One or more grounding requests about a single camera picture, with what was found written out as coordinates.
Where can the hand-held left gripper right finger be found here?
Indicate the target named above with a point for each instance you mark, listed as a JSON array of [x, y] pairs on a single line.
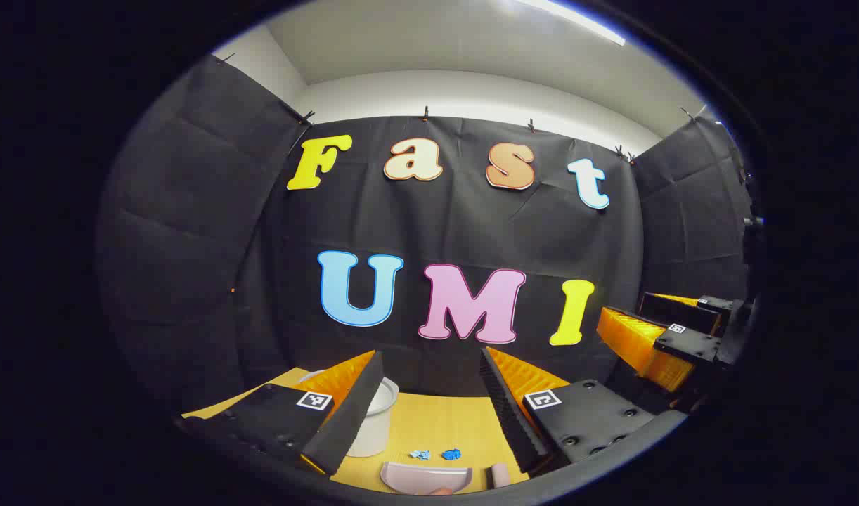
[[507, 414]]

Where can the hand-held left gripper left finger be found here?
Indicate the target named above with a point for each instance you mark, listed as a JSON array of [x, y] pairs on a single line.
[[352, 414]]

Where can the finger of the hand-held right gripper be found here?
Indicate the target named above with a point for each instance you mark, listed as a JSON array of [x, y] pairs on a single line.
[[665, 309], [633, 341]]

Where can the white ribbed garbage bin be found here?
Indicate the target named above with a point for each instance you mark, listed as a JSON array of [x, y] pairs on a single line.
[[377, 422]]

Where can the pale purple small broom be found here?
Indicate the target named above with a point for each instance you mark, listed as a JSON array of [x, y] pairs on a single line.
[[500, 474]]

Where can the dark blue paper ball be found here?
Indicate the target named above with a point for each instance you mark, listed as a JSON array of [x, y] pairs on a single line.
[[451, 454]]

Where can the light blue paper ball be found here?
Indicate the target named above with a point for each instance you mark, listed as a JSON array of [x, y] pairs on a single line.
[[420, 455]]

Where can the pale purple plastic dustpan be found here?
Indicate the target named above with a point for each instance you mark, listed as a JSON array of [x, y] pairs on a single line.
[[419, 478]]

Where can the yellow wooden desktop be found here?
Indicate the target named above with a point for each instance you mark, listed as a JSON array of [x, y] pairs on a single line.
[[443, 425]]

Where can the black backdrop cloth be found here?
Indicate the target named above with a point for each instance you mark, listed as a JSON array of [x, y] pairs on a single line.
[[457, 232]]

